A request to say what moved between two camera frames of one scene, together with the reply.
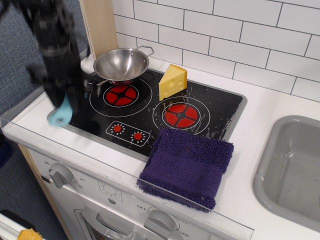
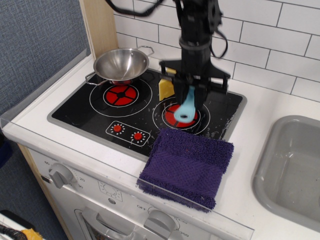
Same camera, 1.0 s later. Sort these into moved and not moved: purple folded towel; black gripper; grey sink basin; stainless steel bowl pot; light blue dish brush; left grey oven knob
Moved: light blue dish brush; black gripper
Not moved: left grey oven knob; grey sink basin; stainless steel bowl pot; purple folded towel
